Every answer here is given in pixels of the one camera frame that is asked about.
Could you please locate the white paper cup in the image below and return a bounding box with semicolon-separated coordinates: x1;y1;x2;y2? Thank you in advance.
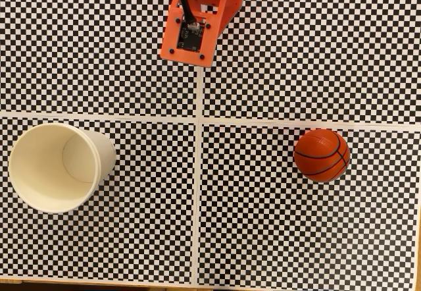
9;122;117;214

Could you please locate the orange toy basketball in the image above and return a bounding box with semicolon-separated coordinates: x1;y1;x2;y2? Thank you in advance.
293;128;351;183

